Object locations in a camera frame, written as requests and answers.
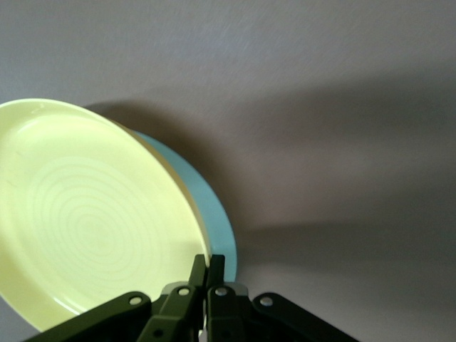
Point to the yellow round plate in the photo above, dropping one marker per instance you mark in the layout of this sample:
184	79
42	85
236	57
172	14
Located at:
89	213

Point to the light green round plate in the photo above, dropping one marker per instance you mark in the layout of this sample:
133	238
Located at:
213	213

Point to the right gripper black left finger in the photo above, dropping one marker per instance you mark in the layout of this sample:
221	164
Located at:
174	313

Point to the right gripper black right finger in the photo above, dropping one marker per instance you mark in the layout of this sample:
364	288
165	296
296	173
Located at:
231	320

